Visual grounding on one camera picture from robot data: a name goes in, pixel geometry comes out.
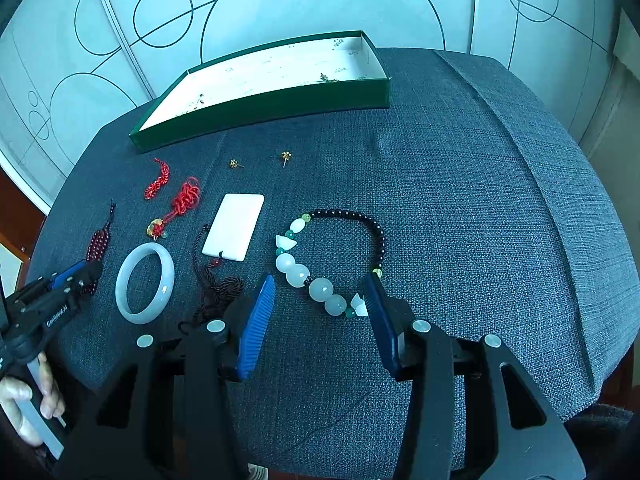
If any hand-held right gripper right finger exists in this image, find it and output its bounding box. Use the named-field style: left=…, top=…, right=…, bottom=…
left=363, top=272, right=586, bottom=480

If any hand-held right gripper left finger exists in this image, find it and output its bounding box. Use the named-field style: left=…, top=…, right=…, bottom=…
left=55, top=274, right=277, bottom=480

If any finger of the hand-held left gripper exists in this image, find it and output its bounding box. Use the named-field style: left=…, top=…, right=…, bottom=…
left=65, top=261, right=104, bottom=298
left=47, top=259, right=88, bottom=286

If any dark red bead bracelet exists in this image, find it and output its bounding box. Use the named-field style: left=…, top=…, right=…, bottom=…
left=85, top=200, right=117, bottom=293

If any black and white bead bracelet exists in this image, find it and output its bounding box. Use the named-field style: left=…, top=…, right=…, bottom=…
left=274, top=208, right=386, bottom=320

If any pale jade bangle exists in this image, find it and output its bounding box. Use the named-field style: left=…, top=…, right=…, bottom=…
left=115, top=242, right=176, bottom=325

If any dark braided pendant cord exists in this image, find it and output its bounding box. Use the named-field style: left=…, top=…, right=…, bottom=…
left=177, top=193, right=265, bottom=336

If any small red knotted cord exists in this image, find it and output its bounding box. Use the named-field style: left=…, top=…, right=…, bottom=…
left=145, top=158, right=171, bottom=201

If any red knot amber charm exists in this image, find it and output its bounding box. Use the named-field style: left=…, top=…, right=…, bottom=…
left=146, top=176, right=202, bottom=240

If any green cardboard box white inside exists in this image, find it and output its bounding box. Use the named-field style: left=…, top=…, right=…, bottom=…
left=129, top=30, right=392, bottom=153

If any person's left hand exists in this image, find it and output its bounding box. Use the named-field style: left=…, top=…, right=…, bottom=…
left=0, top=352, right=66, bottom=446

